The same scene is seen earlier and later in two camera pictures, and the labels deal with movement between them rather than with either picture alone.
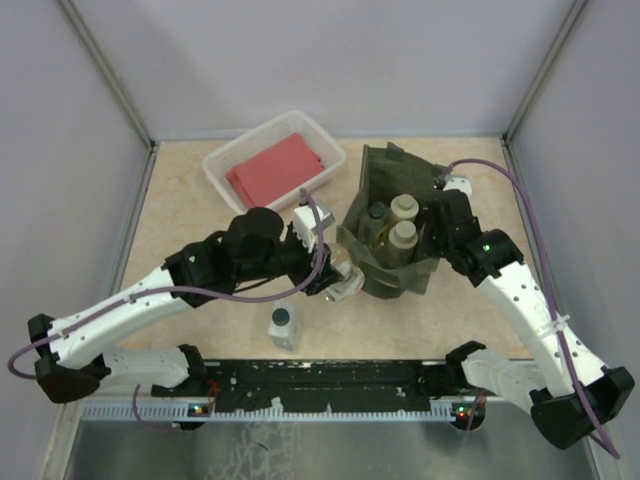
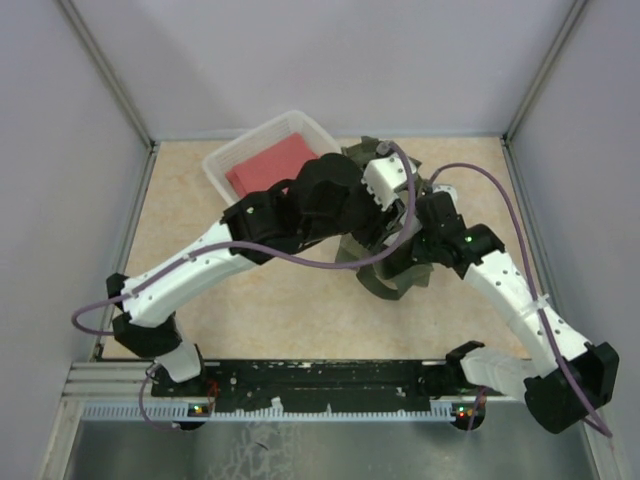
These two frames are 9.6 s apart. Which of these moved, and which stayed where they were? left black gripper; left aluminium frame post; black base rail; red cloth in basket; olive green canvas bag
Moved: left black gripper; olive green canvas bag
Stayed: black base rail; red cloth in basket; left aluminium frame post
